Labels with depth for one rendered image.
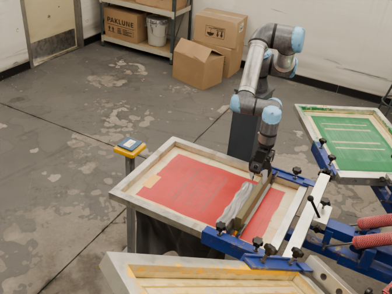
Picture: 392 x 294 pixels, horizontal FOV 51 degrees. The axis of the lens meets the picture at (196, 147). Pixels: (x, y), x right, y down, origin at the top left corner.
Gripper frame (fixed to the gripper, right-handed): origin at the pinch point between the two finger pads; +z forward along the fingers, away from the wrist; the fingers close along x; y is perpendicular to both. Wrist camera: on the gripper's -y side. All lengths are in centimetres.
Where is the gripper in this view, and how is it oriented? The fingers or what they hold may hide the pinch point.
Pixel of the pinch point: (257, 181)
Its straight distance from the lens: 186.3
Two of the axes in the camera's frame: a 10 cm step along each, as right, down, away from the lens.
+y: 4.6, -4.7, 7.5
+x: -8.8, -3.1, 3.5
